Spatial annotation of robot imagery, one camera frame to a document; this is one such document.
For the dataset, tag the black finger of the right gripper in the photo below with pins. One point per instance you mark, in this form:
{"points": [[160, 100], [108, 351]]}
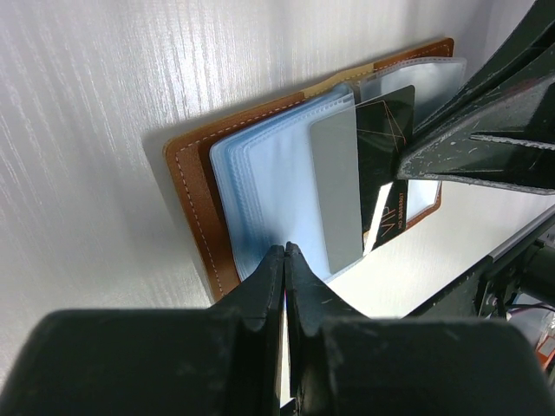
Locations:
{"points": [[533, 35]]}

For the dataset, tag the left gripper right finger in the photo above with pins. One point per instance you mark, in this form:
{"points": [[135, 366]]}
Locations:
{"points": [[344, 363]]}

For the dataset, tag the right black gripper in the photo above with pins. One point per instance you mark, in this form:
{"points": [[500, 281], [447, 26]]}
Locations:
{"points": [[504, 140]]}

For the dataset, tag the plain grey credit card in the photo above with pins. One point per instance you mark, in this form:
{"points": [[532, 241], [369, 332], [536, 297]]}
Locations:
{"points": [[333, 143]]}

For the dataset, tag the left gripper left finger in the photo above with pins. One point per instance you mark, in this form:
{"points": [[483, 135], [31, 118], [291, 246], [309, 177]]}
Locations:
{"points": [[223, 360]]}

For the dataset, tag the brown leather card holder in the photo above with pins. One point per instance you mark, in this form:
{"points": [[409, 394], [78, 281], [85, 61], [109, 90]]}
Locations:
{"points": [[187, 158]]}

